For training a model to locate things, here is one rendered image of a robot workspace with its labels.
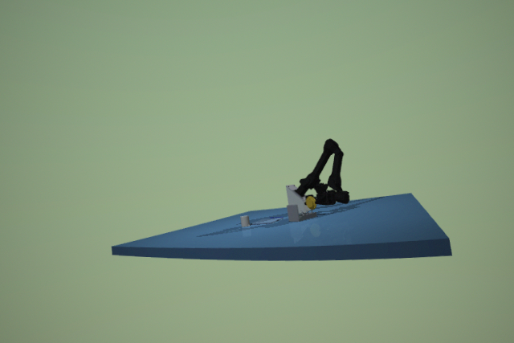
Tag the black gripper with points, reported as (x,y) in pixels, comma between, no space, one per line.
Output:
(324,199)

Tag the yellow plate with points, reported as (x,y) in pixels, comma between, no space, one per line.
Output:
(310,202)

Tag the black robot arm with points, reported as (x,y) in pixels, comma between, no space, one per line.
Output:
(312,180)

